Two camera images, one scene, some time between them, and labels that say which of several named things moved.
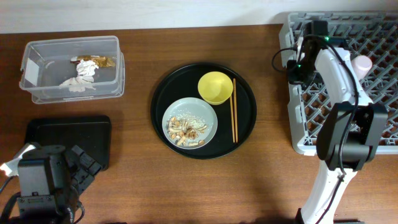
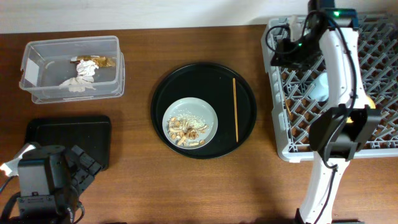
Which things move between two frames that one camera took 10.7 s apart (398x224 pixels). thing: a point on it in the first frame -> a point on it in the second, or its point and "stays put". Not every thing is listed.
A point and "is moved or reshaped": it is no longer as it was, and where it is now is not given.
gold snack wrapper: x=100 y=61 stays put
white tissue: x=79 y=83 stays put
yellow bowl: x=215 y=87 is moved or reshaped
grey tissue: x=86 y=68 stays put
